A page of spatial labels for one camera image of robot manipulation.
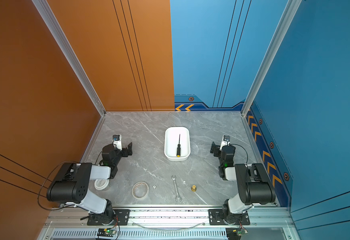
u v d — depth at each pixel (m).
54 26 0.75
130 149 0.87
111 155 0.72
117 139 0.81
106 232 0.71
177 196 0.80
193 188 0.80
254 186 0.46
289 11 0.71
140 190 0.83
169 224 0.72
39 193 0.70
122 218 0.74
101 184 0.77
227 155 0.71
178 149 0.96
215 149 0.85
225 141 0.80
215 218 0.72
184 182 0.85
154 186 0.83
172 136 1.05
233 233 0.70
